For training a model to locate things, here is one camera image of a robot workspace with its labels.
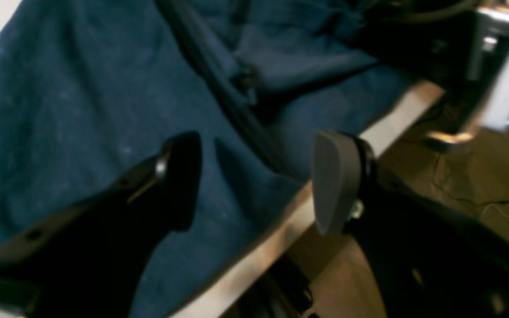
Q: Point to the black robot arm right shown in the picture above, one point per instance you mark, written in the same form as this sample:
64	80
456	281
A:
460	45

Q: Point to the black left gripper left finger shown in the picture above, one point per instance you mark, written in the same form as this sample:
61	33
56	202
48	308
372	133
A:
86	261

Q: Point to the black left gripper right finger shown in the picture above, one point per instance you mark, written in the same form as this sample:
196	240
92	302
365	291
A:
428	260

